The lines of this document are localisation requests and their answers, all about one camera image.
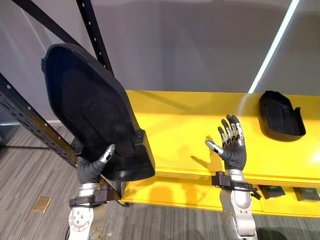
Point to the black perforated rack beam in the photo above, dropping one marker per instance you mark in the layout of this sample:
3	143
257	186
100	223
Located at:
35	120

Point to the lower yellow shelf board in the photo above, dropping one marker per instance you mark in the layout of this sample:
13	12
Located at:
190	195

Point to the black perforated rack upright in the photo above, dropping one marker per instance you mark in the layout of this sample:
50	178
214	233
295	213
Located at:
96	37

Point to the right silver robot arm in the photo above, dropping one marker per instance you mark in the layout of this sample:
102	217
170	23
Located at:
237	210

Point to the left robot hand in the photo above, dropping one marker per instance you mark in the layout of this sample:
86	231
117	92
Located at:
88	170

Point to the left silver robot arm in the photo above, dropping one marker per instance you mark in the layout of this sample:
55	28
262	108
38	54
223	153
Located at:
86	212

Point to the small black plastic housing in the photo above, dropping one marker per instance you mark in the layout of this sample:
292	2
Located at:
281	116

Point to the yellow shelf board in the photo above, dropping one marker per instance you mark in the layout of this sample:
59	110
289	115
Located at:
190	195
220	135

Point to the large black plastic housing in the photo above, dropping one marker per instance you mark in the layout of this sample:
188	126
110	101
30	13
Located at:
95	110

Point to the brass floor outlet plate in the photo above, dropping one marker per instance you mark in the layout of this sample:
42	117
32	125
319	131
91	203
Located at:
42	204

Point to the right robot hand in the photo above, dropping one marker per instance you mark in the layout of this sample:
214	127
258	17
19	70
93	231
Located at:
233	152

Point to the dark box with green label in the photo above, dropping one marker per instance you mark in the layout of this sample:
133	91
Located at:
307	193
272	192

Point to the black diagonal rack brace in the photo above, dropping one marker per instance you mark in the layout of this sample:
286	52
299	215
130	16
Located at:
42	18

